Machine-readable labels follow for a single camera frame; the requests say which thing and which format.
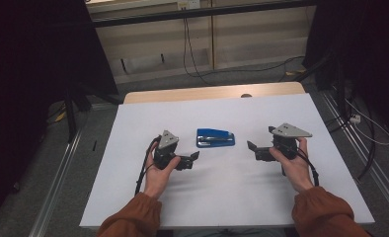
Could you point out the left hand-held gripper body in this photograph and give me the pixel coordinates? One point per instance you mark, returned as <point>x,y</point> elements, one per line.
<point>168,140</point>

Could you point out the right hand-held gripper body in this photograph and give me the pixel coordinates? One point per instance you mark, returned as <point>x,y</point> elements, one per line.
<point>289,131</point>

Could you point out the blue stapler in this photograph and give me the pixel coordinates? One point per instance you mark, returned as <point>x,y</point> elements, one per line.
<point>215,139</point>

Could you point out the person's left hand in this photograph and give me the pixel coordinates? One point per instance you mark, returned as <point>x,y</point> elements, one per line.
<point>158,181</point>

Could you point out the person's right hand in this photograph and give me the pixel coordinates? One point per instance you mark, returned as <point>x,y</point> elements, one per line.
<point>297,174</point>

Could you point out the wooden table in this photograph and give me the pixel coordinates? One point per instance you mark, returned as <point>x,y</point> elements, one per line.
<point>182,95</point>

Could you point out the white table cover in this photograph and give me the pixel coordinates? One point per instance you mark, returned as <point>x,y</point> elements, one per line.
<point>215,108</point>

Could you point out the black stand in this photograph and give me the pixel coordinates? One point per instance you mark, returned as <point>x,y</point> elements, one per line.
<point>340,95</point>
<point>71,121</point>

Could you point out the white power adapter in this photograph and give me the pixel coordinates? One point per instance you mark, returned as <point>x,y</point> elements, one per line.
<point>355,118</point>

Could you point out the small black stick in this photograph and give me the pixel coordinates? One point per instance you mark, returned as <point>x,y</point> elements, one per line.
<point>94,145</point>

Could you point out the person's legs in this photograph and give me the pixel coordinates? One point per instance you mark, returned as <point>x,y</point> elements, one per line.
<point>232,233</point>

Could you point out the beige cabinet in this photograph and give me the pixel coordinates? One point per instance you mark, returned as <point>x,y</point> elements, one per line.
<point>248,39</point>

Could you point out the black curtain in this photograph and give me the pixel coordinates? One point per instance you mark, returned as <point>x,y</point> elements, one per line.
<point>34,65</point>
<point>373,49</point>

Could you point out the black horizontal bar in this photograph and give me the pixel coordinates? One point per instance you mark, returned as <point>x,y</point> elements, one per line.
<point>182,15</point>

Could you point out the aluminium rail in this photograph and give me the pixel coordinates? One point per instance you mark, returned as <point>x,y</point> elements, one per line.
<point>380,177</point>
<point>56,187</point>

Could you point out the wall socket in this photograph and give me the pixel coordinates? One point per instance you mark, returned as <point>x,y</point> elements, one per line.
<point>189,4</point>

